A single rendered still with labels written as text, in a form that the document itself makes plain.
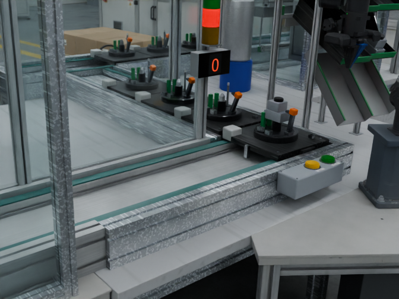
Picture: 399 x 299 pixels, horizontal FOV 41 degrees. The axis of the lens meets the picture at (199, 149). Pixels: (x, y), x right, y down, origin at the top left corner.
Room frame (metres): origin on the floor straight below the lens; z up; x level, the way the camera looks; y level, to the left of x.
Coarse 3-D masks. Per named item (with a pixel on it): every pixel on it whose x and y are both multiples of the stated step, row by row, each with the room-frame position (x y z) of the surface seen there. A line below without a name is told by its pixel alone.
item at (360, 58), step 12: (300, 0) 1.86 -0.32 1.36; (312, 0) 1.89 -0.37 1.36; (300, 12) 1.85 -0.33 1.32; (312, 12) 1.80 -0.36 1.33; (324, 12) 1.93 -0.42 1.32; (336, 12) 1.88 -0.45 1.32; (300, 24) 1.85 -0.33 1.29; (312, 24) 1.80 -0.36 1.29; (324, 48) 1.74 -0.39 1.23; (336, 48) 1.76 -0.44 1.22; (336, 60) 1.69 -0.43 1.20; (360, 60) 1.71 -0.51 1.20
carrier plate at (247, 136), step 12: (252, 132) 1.61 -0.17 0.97; (300, 132) 1.63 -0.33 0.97; (240, 144) 1.54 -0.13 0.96; (252, 144) 1.50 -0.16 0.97; (264, 144) 1.51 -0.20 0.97; (276, 144) 1.51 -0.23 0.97; (288, 144) 1.52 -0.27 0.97; (300, 144) 1.52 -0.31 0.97; (312, 144) 1.52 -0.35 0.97; (324, 144) 1.56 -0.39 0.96; (276, 156) 1.43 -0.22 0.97; (288, 156) 1.45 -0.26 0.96
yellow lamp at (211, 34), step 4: (204, 28) 1.53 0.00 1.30; (208, 28) 1.53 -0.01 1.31; (212, 28) 1.53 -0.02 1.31; (216, 28) 1.53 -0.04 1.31; (204, 32) 1.53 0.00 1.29; (208, 32) 1.53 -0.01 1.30; (212, 32) 1.53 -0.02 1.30; (216, 32) 1.53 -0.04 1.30; (204, 36) 1.53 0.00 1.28; (208, 36) 1.53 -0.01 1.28; (212, 36) 1.53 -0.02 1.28; (216, 36) 1.53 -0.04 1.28; (204, 40) 1.53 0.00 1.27; (208, 40) 1.53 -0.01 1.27; (212, 40) 1.53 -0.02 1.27; (216, 40) 1.54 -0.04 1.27; (208, 44) 1.53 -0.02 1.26; (212, 44) 1.53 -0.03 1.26
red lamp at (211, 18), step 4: (204, 8) 1.55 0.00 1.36; (204, 12) 1.54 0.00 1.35; (208, 12) 1.53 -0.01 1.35; (212, 12) 1.53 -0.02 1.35; (216, 12) 1.53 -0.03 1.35; (204, 16) 1.54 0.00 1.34; (208, 16) 1.53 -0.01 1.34; (212, 16) 1.53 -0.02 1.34; (216, 16) 1.53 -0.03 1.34; (204, 20) 1.54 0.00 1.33; (208, 20) 1.53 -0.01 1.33; (212, 20) 1.53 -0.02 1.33; (216, 20) 1.53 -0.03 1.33; (204, 24) 1.54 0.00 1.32; (208, 24) 1.53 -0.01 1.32; (212, 24) 1.53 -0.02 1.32; (216, 24) 1.53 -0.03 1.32
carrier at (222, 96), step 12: (228, 84) 1.84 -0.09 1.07; (216, 96) 1.82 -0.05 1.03; (228, 96) 1.84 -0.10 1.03; (216, 108) 1.80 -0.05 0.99; (228, 108) 1.81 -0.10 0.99; (216, 120) 1.71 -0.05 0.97; (228, 120) 1.71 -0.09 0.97; (240, 120) 1.73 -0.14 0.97; (252, 120) 1.74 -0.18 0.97; (216, 132) 1.62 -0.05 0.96
